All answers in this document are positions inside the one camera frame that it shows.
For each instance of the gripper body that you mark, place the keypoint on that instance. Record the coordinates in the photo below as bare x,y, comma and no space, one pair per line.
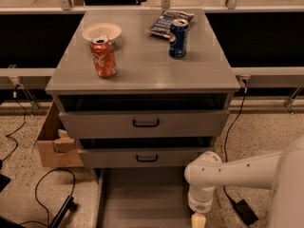
199,204

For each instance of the grey bottom drawer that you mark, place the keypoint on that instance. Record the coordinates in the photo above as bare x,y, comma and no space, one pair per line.
152,197

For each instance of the grey drawer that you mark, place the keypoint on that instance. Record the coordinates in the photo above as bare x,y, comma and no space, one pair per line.
152,197
144,124
140,157

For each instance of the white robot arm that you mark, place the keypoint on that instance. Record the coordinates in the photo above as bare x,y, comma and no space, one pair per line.
282,172

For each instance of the grey middle drawer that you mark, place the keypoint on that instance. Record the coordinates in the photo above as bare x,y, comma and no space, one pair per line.
140,157

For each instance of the grey top drawer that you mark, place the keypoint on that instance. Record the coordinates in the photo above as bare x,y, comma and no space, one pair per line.
144,124

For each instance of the grey drawer cabinet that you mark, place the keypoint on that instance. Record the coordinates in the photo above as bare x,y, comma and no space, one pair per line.
147,78

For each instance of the black power adapter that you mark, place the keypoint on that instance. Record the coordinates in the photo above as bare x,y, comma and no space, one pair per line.
245,212

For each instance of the black chair base leg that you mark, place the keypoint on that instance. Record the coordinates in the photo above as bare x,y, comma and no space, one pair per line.
68,205

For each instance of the brown cardboard box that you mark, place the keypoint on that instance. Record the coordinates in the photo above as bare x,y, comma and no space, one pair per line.
55,147

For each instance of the blue Pepsi can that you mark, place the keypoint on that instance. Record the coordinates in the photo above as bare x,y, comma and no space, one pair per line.
178,38

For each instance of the orange Coca-Cola can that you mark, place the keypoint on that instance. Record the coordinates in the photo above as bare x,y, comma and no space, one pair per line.
103,56

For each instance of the blue chip bag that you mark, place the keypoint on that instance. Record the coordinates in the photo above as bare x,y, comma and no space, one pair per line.
161,26

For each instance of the white paper bowl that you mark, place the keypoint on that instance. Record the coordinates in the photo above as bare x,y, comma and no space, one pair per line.
112,31

